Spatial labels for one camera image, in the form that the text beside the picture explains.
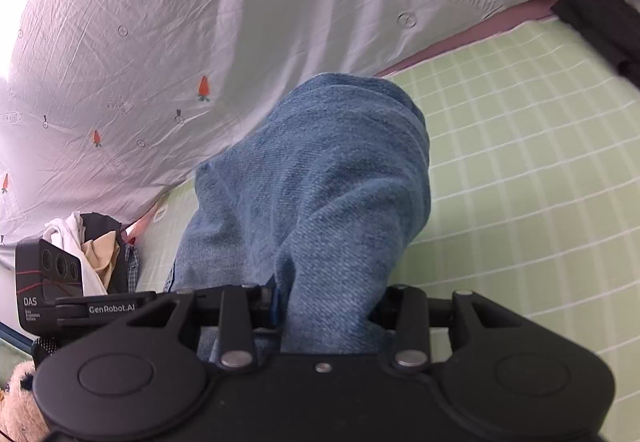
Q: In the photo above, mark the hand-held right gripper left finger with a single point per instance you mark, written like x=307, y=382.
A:
x=274, y=309

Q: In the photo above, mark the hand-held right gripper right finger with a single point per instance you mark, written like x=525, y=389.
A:
x=407, y=317

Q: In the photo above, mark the blue denim jeans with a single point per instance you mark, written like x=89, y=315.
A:
x=325, y=197

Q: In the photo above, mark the white shirt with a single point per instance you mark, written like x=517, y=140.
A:
x=65, y=229

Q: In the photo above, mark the beige garment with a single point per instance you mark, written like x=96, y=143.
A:
x=102, y=257

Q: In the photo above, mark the black garment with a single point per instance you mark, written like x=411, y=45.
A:
x=102, y=224

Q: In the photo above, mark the blue plaid shirt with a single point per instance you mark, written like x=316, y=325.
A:
x=131, y=267

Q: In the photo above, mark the beige plush toy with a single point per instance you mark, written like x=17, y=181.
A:
x=20, y=402

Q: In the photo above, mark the green checked mat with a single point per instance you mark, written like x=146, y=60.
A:
x=525, y=172

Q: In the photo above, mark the grey carrot print bed sheet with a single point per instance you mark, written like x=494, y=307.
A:
x=250, y=22

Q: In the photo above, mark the dark cloth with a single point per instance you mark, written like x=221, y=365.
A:
x=600, y=17

